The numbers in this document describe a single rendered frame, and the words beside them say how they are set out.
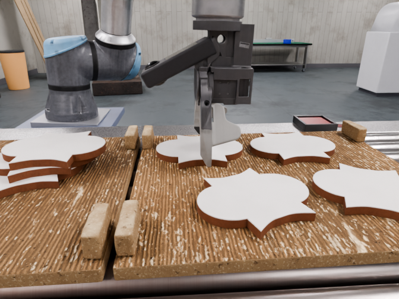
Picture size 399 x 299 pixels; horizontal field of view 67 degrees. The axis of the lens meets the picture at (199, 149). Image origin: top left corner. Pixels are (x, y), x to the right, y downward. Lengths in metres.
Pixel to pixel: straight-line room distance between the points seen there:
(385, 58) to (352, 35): 4.34
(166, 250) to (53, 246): 0.11
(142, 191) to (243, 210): 0.14
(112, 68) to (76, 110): 0.16
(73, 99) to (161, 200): 0.61
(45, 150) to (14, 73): 6.36
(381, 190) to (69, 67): 0.79
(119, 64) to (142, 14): 8.09
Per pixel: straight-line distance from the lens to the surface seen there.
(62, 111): 0.94
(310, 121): 0.75
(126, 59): 0.96
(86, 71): 0.94
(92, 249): 0.30
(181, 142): 0.52
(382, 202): 0.41
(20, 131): 0.79
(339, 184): 0.43
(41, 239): 0.35
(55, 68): 0.94
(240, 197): 0.36
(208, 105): 0.42
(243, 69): 0.45
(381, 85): 6.12
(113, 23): 0.93
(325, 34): 9.92
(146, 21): 9.02
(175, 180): 0.42
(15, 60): 6.80
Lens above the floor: 1.13
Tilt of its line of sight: 22 degrees down
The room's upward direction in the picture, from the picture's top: straight up
